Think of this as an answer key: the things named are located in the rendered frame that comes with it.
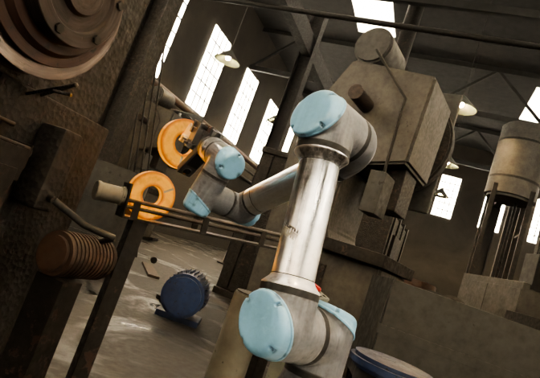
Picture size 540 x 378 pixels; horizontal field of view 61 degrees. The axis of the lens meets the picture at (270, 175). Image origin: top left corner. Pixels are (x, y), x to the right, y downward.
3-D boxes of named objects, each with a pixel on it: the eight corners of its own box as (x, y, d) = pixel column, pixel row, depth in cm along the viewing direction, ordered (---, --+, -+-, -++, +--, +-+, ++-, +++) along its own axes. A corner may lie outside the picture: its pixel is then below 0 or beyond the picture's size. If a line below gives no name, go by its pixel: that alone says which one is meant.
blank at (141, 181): (132, 225, 148) (136, 227, 145) (119, 178, 144) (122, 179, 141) (176, 209, 156) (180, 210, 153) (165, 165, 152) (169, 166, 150)
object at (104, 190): (89, 198, 141) (95, 178, 141) (118, 204, 146) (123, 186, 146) (94, 200, 136) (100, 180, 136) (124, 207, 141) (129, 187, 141)
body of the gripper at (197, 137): (214, 129, 139) (231, 138, 129) (202, 154, 139) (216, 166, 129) (193, 117, 134) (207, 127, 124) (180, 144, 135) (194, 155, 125)
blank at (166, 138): (164, 112, 141) (168, 112, 138) (207, 128, 150) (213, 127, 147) (151, 162, 140) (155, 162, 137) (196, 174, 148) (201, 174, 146)
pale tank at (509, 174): (441, 348, 813) (507, 115, 877) (439, 343, 897) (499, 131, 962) (497, 370, 780) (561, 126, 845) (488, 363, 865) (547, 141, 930)
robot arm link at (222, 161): (210, 175, 112) (229, 145, 112) (196, 162, 121) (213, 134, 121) (235, 188, 116) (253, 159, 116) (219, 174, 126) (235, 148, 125)
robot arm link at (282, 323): (323, 374, 85) (377, 112, 101) (271, 366, 75) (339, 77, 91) (276, 358, 94) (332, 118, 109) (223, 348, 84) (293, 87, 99)
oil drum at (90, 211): (26, 250, 371) (71, 148, 384) (77, 256, 426) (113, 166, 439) (83, 276, 350) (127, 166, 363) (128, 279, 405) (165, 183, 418)
